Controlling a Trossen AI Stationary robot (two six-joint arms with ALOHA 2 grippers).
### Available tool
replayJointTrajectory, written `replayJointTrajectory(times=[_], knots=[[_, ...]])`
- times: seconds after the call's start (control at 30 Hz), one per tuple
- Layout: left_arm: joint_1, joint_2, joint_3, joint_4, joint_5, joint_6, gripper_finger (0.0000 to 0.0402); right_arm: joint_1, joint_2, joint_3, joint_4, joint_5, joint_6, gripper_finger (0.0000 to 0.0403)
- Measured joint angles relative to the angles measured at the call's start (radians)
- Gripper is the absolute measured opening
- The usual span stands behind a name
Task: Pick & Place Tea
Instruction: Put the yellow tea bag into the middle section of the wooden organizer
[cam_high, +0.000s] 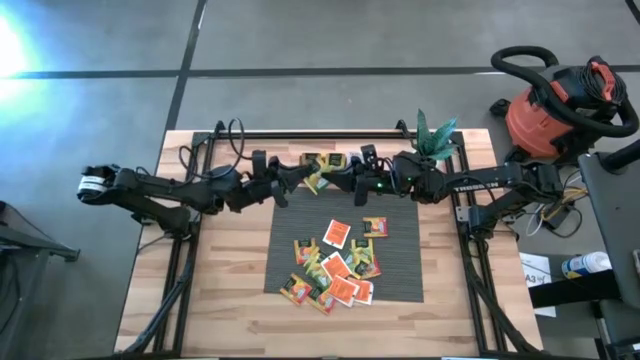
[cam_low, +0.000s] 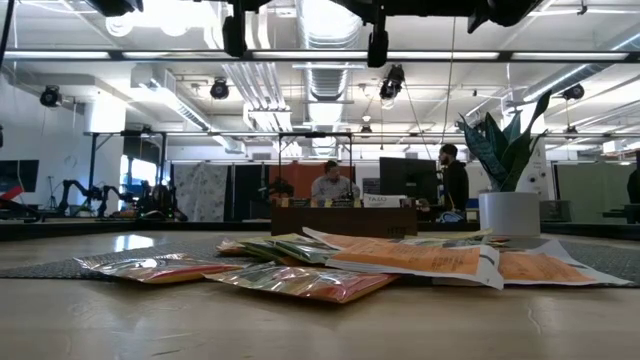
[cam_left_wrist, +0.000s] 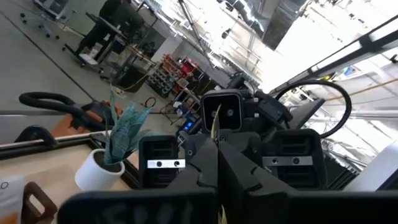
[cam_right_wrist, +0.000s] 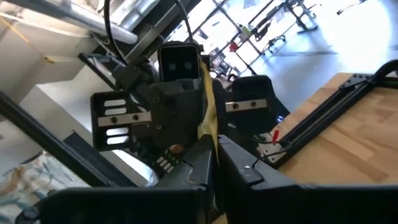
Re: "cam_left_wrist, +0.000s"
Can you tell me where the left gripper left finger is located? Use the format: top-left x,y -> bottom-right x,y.
57,138 -> 218,224

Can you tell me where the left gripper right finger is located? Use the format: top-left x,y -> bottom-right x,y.
219,141 -> 398,224

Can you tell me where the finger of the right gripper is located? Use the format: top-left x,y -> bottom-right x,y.
178,133 -> 208,187
222,132 -> 265,187

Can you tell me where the yellow tea packet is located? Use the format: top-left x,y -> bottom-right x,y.
210,103 -> 229,224

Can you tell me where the white Tazo tea packet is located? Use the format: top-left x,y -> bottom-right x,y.
0,175 -> 26,224

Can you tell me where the brown wooden tea organizer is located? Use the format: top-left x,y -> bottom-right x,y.
20,181 -> 58,224

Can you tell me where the green plant in white pot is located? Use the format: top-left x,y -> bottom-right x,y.
73,82 -> 155,192

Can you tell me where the colourful parts storage rack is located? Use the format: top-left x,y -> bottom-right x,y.
145,53 -> 203,100

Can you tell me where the black floor bin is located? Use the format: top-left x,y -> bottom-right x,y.
115,64 -> 149,93

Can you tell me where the orange black shop vacuum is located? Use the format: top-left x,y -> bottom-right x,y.
18,91 -> 124,138

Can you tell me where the person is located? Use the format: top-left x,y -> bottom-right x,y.
63,0 -> 146,57

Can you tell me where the office chair wheel base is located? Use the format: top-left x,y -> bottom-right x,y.
18,11 -> 62,40

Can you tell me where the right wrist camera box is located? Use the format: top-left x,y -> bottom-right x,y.
200,89 -> 244,133

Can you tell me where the black camera cable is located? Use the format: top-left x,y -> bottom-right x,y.
275,80 -> 353,139

